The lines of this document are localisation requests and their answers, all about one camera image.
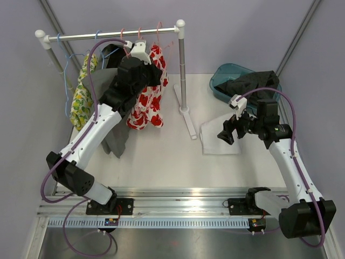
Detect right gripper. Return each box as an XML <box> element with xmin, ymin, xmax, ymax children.
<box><xmin>218</xmin><ymin>105</ymin><xmax>264</xmax><ymax>145</ymax></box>

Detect white skirt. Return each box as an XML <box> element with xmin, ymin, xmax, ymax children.
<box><xmin>199</xmin><ymin>112</ymin><xmax>242</xmax><ymax>155</ymax></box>

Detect pink hanger of dotted skirt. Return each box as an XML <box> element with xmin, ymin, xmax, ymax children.
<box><xmin>120</xmin><ymin>28</ymin><xmax>133</xmax><ymax>58</ymax></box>

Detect dark dotted skirt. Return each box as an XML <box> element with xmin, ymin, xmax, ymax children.
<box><xmin>215</xmin><ymin>71</ymin><xmax>280</xmax><ymax>106</ymax></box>

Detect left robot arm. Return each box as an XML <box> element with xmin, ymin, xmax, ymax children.
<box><xmin>46</xmin><ymin>57</ymin><xmax>162</xmax><ymax>214</ymax></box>

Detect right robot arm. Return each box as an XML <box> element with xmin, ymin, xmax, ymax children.
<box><xmin>217</xmin><ymin>96</ymin><xmax>336</xmax><ymax>238</ymax></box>

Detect red floral white garment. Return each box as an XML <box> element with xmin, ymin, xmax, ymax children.
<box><xmin>126</xmin><ymin>44</ymin><xmax>170</xmax><ymax>131</ymax></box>

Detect teal plastic bin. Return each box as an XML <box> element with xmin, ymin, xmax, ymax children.
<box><xmin>209</xmin><ymin>63</ymin><xmax>282</xmax><ymax>103</ymax></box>

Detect lemon print garment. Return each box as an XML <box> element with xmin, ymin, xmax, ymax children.
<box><xmin>70</xmin><ymin>53</ymin><xmax>93</xmax><ymax>131</ymax></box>

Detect grey garment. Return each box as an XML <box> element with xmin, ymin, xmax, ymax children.
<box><xmin>92</xmin><ymin>43</ymin><xmax>130</xmax><ymax>158</ymax></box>

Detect metal clothes rack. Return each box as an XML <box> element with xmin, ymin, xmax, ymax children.
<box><xmin>34</xmin><ymin>19</ymin><xmax>197</xmax><ymax>140</ymax></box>

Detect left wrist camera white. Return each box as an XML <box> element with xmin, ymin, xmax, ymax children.
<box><xmin>124</xmin><ymin>39</ymin><xmax>151</xmax><ymax>65</ymax></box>

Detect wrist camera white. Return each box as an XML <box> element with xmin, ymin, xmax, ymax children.
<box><xmin>228</xmin><ymin>94</ymin><xmax>247</xmax><ymax>120</ymax></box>
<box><xmin>124</xmin><ymin>39</ymin><xmax>151</xmax><ymax>65</ymax></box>

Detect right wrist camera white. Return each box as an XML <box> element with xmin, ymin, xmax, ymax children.
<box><xmin>228</xmin><ymin>94</ymin><xmax>247</xmax><ymax>120</ymax></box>

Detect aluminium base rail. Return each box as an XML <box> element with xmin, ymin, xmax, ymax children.
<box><xmin>37</xmin><ymin>186</ymin><xmax>327</xmax><ymax>216</ymax></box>

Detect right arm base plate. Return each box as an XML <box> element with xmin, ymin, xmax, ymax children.
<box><xmin>227</xmin><ymin>198</ymin><xmax>269</xmax><ymax>216</ymax></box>

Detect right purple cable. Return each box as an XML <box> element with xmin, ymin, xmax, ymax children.
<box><xmin>234</xmin><ymin>86</ymin><xmax>326</xmax><ymax>248</ymax></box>

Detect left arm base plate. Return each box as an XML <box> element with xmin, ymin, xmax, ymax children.
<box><xmin>86</xmin><ymin>198</ymin><xmax>134</xmax><ymax>216</ymax></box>

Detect slotted cable duct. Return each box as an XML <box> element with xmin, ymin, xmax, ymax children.
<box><xmin>48</xmin><ymin>217</ymin><xmax>249</xmax><ymax>229</ymax></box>

